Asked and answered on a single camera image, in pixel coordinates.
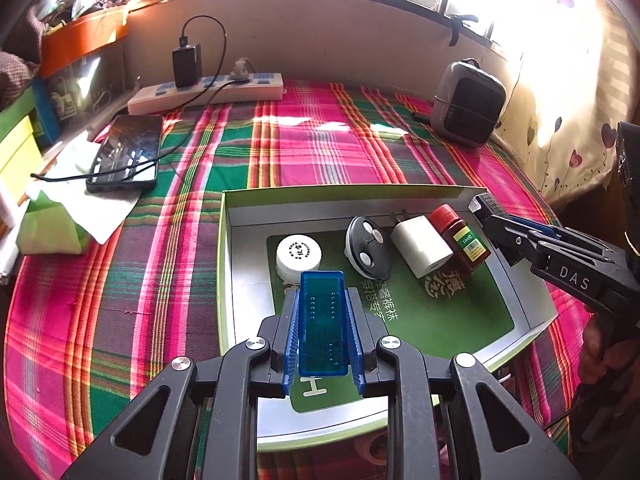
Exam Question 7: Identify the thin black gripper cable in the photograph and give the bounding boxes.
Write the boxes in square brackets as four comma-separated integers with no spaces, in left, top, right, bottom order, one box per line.
[542,382,588,433]

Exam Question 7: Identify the clear plastic storage box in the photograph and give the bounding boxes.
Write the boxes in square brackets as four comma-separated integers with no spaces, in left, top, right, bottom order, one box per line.
[37,52,126,141]

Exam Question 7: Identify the pale leafy clutter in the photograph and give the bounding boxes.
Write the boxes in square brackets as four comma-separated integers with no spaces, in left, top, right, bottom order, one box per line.
[25,0,131,26]

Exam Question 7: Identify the black charging cable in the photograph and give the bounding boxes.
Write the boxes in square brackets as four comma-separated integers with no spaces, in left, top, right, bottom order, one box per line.
[31,15,229,181]

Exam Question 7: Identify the heart print curtain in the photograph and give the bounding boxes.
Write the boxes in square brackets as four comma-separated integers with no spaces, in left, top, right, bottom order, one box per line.
[495,0,631,206]

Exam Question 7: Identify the white charger plug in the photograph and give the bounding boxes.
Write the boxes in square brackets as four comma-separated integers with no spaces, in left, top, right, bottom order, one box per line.
[389,210,453,278]

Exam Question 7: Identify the grey space heater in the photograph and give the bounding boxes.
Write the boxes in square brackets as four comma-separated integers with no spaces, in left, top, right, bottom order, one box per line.
[431,59,506,147]

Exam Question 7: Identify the white round jar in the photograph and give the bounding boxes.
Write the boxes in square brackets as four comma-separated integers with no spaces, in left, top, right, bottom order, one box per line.
[276,235,323,283]

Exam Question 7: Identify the orange bin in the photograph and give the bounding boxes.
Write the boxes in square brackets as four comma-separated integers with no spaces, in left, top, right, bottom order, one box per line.
[40,2,130,78]

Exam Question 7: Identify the black charger adapter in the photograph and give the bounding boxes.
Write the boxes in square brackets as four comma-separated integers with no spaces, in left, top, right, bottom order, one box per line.
[172,45,202,88]

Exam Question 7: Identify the person's right hand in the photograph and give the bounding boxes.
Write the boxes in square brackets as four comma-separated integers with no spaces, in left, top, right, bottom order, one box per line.
[579,312,637,391]

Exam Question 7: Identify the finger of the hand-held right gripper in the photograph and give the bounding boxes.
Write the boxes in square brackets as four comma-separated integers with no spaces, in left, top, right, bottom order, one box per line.
[470,194,618,311]
[505,214,626,263]

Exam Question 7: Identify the yellow green carton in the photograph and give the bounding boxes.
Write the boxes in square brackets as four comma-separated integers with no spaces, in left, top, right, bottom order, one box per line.
[0,115,41,206]

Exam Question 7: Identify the white power strip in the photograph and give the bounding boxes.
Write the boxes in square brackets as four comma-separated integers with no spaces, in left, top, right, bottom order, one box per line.
[127,72,285,115]

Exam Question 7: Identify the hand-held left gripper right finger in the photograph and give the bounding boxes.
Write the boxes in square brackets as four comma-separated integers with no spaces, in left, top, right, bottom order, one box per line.
[345,286,583,480]

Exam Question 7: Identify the red-capped brown bottle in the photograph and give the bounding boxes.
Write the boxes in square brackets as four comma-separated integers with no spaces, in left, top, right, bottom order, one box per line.
[431,205,492,281]

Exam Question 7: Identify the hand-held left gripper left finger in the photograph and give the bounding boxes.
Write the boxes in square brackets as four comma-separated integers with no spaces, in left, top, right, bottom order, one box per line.
[60,286,303,480]

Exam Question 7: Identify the shallow green cardboard box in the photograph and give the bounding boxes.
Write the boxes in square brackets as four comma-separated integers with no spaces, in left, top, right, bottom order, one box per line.
[217,185,558,453]

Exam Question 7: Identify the brown cloth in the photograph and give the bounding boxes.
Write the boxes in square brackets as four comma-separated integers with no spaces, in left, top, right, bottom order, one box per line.
[0,50,41,111]

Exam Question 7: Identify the blue translucent usb device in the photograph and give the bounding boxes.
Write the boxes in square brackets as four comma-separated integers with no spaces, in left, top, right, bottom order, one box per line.
[298,270,349,378]

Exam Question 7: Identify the black round disc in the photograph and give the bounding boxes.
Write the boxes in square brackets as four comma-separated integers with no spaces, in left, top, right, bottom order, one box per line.
[345,216,388,281]

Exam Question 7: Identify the plaid blanket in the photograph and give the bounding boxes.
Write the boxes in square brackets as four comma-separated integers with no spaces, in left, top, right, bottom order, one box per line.
[5,80,591,480]

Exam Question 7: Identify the black smartphone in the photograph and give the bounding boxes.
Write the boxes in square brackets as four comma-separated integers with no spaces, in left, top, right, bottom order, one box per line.
[86,114,165,193]

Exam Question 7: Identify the white tissue paper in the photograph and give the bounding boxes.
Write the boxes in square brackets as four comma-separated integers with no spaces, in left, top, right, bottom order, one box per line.
[25,137,143,245]

